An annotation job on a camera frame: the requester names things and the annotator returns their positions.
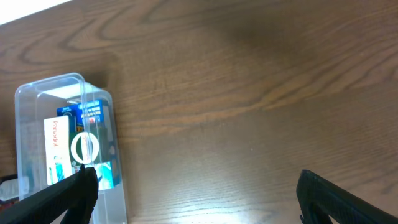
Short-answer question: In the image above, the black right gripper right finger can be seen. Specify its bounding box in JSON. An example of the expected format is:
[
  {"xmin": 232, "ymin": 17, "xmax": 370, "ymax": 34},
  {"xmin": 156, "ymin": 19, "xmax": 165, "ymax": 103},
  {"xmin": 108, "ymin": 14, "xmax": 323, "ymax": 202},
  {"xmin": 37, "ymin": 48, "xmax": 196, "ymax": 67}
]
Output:
[{"xmin": 296, "ymin": 170, "xmax": 397, "ymax": 224}]

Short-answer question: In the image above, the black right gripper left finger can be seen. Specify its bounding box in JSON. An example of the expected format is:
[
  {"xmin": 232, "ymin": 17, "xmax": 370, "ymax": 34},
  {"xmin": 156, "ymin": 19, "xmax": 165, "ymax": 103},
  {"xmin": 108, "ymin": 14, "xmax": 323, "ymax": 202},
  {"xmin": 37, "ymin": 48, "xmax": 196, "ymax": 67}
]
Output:
[{"xmin": 1, "ymin": 166, "xmax": 99, "ymax": 224}]

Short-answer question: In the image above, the white Panadol box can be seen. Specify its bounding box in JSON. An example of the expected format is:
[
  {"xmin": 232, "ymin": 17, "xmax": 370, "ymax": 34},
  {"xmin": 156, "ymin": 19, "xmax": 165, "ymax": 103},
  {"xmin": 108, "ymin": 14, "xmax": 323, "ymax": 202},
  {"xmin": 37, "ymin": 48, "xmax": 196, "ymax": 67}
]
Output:
[{"xmin": 44, "ymin": 116, "xmax": 72, "ymax": 185}]

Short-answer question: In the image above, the blue white medicine box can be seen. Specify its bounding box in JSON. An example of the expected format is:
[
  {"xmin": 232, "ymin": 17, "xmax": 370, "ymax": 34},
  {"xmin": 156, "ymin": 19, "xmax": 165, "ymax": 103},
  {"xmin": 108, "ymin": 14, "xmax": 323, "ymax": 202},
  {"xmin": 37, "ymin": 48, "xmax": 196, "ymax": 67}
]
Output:
[{"xmin": 57, "ymin": 100, "xmax": 121, "ymax": 190}]

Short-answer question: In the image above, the clear plastic container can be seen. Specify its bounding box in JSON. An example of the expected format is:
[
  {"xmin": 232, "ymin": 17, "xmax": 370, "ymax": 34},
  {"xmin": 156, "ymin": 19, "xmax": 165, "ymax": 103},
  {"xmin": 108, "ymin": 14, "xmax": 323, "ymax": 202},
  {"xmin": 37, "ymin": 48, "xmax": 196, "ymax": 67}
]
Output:
[{"xmin": 15, "ymin": 73, "xmax": 127, "ymax": 223}]

